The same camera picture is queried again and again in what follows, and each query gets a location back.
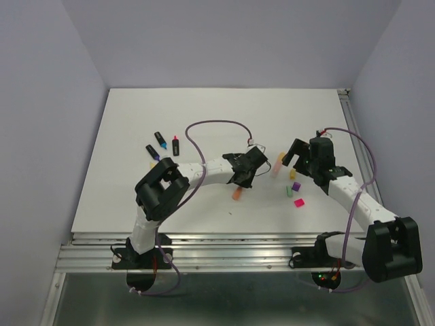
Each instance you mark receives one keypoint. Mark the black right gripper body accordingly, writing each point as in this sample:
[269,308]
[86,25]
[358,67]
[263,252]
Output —
[312,166]

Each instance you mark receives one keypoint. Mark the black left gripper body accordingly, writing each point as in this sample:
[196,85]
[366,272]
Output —
[246,183]

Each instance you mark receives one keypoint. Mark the pastel yellow pen cap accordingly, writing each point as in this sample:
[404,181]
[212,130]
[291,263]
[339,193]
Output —
[292,174]

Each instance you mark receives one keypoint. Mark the pastel pink orange highlighter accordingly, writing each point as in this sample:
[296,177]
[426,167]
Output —
[277,165]

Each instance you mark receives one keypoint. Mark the purple pen cap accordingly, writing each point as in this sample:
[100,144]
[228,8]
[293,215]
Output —
[296,186]

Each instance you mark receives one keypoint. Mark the pastel green pen cap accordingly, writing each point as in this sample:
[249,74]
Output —
[289,191]

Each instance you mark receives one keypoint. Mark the pink pen cap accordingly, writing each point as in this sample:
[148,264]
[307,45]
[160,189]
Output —
[299,202]

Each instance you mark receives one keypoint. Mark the black highlighter pink tip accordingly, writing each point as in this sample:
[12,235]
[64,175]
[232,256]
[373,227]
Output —
[175,146]

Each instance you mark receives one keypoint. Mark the black highlighter blue tip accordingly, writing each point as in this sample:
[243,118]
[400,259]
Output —
[161,140]

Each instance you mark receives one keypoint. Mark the black highlighter purple tip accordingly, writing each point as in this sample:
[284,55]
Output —
[153,153]

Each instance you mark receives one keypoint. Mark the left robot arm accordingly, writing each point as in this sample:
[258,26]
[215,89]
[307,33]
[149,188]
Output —
[159,193]

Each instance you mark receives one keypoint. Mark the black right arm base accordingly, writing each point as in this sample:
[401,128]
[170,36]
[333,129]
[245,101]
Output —
[308,257]

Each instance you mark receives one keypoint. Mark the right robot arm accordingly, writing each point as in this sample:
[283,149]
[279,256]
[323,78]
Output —
[391,245]

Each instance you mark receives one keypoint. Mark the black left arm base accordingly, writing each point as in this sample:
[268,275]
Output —
[124,257]

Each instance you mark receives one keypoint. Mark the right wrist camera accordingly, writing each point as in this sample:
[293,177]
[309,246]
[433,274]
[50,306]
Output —
[323,133]

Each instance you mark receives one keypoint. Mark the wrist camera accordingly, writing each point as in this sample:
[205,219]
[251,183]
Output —
[323,133]
[257,146]

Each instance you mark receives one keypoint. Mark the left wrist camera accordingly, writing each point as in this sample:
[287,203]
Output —
[257,146]

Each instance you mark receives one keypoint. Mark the aluminium right side rail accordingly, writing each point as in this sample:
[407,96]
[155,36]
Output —
[362,155]

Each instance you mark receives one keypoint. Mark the aluminium rail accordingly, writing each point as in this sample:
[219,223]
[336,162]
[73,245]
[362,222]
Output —
[362,155]
[191,252]

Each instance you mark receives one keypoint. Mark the aluminium front rail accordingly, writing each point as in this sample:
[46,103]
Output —
[191,252]

